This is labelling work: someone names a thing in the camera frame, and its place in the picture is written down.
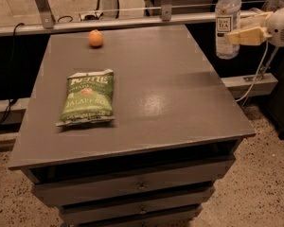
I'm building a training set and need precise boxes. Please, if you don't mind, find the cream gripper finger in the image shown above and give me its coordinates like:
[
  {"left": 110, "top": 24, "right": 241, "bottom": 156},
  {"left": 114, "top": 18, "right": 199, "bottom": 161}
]
[
  {"left": 240, "top": 11, "right": 274, "bottom": 27},
  {"left": 225, "top": 26, "right": 272, "bottom": 46}
]

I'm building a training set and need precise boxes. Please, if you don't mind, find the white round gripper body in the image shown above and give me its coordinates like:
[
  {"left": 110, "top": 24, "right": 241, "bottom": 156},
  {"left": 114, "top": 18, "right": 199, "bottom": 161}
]
[{"left": 267, "top": 8, "right": 284, "bottom": 47}]

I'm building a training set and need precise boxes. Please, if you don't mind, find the clear plastic tea bottle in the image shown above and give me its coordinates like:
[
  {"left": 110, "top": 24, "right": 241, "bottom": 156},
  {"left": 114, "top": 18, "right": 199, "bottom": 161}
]
[{"left": 215, "top": 0, "right": 241, "bottom": 60}]

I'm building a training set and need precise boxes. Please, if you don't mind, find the green jalapeno chip bag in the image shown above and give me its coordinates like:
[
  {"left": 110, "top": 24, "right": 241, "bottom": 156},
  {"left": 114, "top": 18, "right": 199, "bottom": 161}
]
[{"left": 56, "top": 69, "right": 115, "bottom": 127}]

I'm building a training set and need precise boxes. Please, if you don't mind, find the grey drawer cabinet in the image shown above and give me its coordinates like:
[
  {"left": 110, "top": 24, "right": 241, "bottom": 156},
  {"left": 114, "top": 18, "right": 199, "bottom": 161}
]
[{"left": 9, "top": 26, "right": 254, "bottom": 227}]

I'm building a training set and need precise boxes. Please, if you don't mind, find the orange fruit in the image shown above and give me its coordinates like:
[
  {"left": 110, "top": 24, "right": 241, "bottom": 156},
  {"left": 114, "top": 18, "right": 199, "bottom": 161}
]
[{"left": 88, "top": 29, "right": 103, "bottom": 47}]

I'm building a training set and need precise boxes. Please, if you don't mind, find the power strip on floor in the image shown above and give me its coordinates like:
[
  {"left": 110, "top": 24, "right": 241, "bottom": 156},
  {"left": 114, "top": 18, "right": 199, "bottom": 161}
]
[{"left": 79, "top": 12, "right": 102, "bottom": 21}]

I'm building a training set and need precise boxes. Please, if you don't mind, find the grey metal railing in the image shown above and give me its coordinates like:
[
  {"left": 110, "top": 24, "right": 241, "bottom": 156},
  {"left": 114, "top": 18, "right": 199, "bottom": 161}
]
[{"left": 0, "top": 0, "right": 284, "bottom": 38}]

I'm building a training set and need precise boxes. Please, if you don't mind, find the white cable at robot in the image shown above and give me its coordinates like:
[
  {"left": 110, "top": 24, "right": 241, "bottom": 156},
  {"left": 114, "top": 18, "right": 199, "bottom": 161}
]
[{"left": 235, "top": 40, "right": 270, "bottom": 103}]

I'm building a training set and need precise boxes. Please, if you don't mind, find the black cable on left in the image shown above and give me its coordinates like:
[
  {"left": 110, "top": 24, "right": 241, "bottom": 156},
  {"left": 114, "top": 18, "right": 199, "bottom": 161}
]
[{"left": 0, "top": 22, "right": 26, "bottom": 134}]

